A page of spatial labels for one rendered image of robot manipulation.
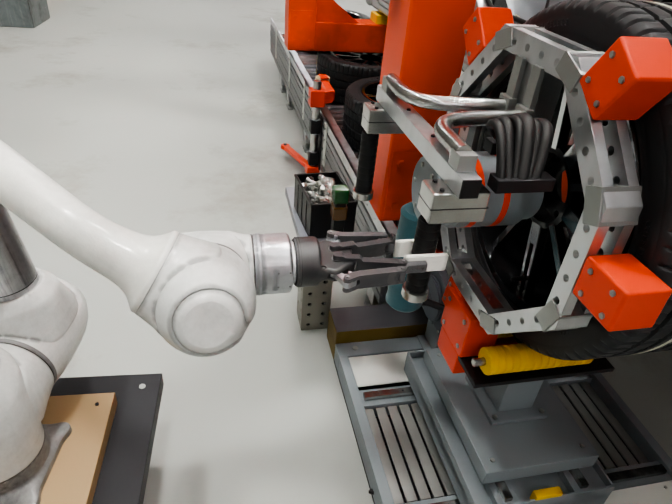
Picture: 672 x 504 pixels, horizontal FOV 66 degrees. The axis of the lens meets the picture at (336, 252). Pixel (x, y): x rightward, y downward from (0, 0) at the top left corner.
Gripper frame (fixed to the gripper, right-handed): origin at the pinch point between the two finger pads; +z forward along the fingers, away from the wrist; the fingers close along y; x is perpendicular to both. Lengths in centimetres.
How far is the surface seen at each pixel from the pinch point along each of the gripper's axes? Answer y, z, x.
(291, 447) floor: -26, -14, -83
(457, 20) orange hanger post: -60, 26, 24
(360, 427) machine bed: -24, 5, -75
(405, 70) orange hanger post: -60, 16, 12
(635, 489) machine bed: 5, 71, -75
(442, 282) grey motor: -46, 31, -43
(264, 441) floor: -29, -21, -83
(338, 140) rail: -150, 23, -44
